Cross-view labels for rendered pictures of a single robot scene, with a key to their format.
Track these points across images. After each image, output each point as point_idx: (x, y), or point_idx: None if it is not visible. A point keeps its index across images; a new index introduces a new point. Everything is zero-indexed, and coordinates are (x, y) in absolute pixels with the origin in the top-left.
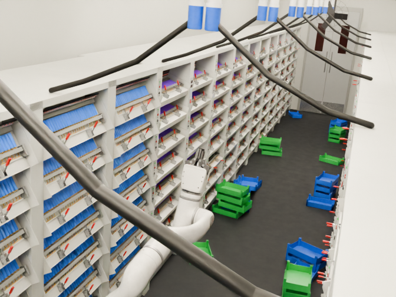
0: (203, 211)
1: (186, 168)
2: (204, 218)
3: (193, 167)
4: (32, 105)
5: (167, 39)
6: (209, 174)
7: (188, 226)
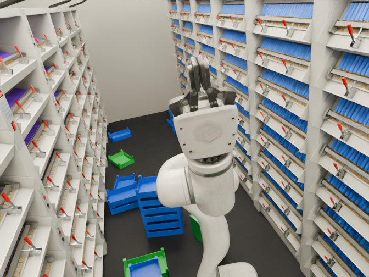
0: (171, 170)
1: (221, 98)
2: (161, 168)
3: (203, 97)
4: None
5: None
6: (174, 124)
7: (175, 156)
